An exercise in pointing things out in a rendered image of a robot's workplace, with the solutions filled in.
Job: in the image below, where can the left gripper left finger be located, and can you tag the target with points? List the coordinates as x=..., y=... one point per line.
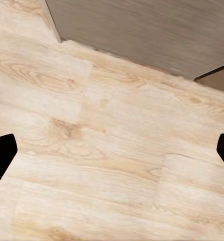
x=8, y=150

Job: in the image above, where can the dishwasher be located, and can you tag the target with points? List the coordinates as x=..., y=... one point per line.
x=184, y=37

